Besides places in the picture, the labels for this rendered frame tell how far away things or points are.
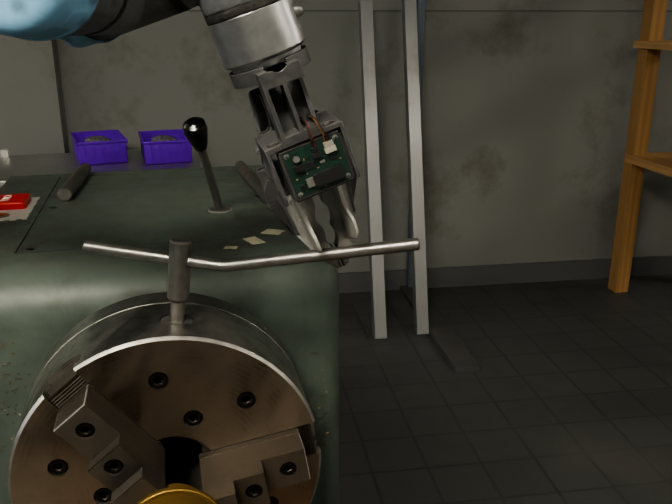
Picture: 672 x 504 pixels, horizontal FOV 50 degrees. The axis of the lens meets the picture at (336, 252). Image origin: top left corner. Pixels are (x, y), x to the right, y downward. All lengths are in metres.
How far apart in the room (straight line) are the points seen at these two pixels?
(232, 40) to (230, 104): 3.25
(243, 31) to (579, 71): 3.78
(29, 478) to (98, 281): 0.23
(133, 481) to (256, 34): 0.41
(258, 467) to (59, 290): 0.32
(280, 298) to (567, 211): 3.66
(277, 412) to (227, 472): 0.08
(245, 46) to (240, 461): 0.40
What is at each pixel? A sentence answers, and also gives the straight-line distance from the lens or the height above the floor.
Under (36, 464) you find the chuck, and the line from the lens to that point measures 0.79.
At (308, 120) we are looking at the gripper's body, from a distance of 0.63.
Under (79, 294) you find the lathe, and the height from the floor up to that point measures 1.23.
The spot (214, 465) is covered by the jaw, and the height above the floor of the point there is 1.11.
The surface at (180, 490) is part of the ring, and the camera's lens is 0.70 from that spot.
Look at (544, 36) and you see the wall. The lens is 4.21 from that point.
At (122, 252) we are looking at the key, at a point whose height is 1.31.
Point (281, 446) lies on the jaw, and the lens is 0.76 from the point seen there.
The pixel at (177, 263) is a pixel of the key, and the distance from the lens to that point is 0.72.
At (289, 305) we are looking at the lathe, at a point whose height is 1.19.
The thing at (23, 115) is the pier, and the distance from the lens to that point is 3.87.
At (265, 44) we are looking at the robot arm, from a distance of 0.61.
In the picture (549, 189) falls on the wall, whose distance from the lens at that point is 4.36.
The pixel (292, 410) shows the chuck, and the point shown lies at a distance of 0.77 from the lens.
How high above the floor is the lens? 1.53
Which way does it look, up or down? 18 degrees down
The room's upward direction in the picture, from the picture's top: straight up
